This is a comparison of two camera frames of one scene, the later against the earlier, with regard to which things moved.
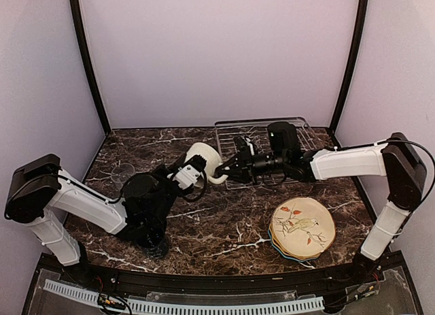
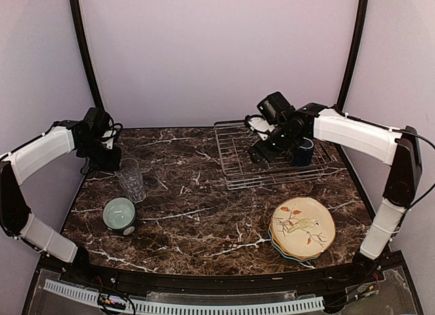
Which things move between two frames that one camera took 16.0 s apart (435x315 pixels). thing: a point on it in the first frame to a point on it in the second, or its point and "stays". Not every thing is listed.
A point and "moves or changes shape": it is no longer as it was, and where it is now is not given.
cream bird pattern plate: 302,226 stays
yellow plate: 288,254 stays
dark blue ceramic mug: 157,250 moves or changes shape
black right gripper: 244,169 to 268,154
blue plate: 293,258 stays
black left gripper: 172,169 to 112,165
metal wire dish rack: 256,130 stays
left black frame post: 78,21 stays
